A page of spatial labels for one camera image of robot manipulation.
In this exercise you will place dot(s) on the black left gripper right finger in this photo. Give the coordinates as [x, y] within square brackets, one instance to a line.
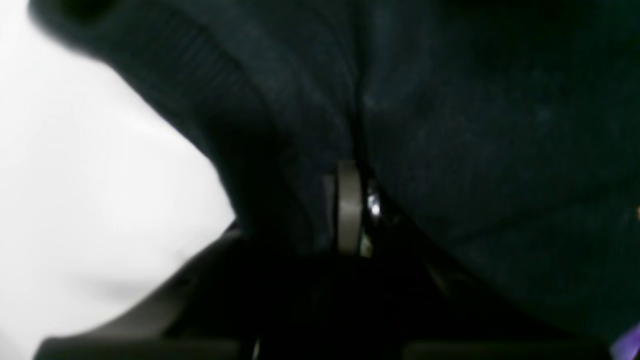
[415, 302]

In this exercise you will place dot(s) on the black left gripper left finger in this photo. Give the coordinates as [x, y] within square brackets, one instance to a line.
[246, 296]

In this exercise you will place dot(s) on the black T-shirt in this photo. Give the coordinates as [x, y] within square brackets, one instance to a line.
[508, 130]

